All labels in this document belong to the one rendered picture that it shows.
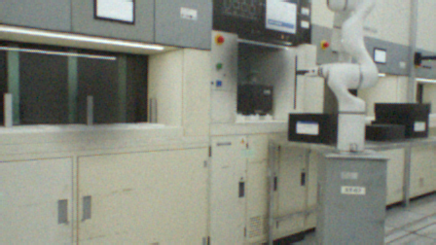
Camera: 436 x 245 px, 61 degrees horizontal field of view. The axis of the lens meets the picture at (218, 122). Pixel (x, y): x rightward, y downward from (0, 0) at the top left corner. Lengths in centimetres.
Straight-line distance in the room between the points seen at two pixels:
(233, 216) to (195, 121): 66
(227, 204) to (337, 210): 74
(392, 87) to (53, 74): 297
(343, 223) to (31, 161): 138
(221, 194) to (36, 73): 122
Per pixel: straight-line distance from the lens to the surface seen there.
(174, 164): 199
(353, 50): 188
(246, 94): 261
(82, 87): 224
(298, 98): 262
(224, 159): 219
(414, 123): 294
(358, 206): 180
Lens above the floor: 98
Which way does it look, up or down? 3 degrees down
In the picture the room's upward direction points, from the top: 1 degrees clockwise
